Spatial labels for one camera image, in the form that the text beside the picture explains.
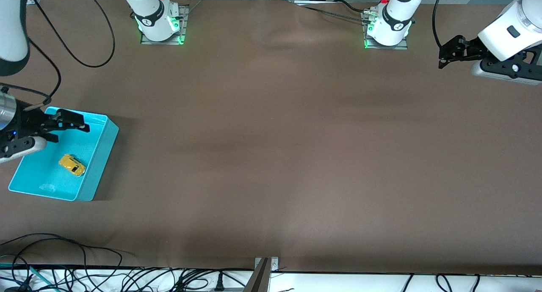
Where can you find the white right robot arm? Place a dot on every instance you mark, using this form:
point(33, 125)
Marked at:
point(152, 12)

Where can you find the grey left arm base plate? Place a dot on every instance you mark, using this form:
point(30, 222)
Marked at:
point(370, 44)

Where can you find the teal plastic storage bin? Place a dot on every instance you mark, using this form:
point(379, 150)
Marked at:
point(38, 175)

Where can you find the yellow beetle toy car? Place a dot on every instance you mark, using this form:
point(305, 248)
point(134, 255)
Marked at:
point(72, 165)

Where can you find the brown table cover sheet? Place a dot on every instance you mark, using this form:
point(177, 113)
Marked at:
point(271, 114)

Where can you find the grey metal camera mount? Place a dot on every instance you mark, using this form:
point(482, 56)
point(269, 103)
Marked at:
point(262, 275)

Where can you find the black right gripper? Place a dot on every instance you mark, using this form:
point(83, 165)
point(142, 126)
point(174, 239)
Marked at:
point(26, 122)

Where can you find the black power plug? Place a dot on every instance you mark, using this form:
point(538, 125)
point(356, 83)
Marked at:
point(219, 282)

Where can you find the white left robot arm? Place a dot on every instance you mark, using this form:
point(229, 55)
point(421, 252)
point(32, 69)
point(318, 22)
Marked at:
point(396, 12)

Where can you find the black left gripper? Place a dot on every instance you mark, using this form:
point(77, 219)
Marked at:
point(469, 49)

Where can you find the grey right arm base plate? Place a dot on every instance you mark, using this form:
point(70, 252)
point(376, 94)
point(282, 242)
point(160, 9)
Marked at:
point(183, 29)

